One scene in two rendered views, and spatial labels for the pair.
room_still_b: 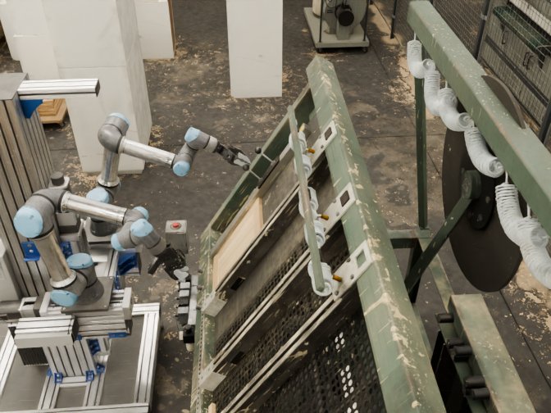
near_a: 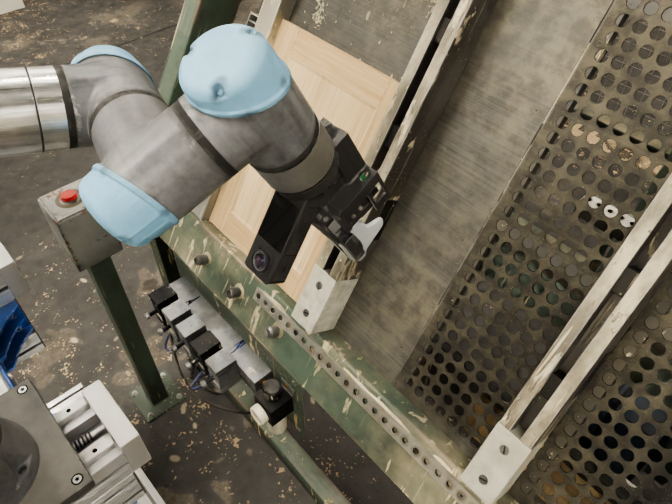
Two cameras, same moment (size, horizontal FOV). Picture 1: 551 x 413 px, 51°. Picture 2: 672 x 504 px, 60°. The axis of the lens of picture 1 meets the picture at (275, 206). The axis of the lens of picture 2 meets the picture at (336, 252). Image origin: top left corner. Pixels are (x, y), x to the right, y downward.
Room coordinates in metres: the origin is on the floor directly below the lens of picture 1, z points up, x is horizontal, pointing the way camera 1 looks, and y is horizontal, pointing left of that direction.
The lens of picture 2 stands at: (1.42, 0.73, 1.85)
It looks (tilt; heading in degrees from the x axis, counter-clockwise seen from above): 47 degrees down; 322
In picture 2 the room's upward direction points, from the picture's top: straight up
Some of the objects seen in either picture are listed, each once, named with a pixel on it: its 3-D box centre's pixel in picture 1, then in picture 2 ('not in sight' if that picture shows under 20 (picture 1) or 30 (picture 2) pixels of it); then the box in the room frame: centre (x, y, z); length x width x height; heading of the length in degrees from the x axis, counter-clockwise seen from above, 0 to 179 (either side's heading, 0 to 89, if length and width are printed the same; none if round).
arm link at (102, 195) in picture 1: (98, 203); not in sight; (2.49, 0.95, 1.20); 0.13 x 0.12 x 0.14; 174
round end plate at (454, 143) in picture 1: (473, 184); not in sight; (1.77, -0.74, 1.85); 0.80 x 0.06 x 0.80; 3
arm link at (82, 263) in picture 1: (80, 269); not in sight; (1.98, 0.92, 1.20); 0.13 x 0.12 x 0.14; 171
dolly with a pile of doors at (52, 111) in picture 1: (42, 105); not in sight; (5.58, 2.49, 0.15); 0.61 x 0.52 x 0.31; 4
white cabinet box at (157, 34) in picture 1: (149, 24); not in sight; (7.35, 1.62, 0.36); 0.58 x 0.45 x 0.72; 94
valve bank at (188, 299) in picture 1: (186, 310); (212, 356); (2.20, 0.49, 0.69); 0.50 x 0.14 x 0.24; 3
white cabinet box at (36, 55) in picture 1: (56, 52); not in sight; (6.48, 2.56, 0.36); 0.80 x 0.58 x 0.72; 4
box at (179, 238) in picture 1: (177, 238); (82, 225); (2.63, 0.58, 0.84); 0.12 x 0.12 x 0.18; 3
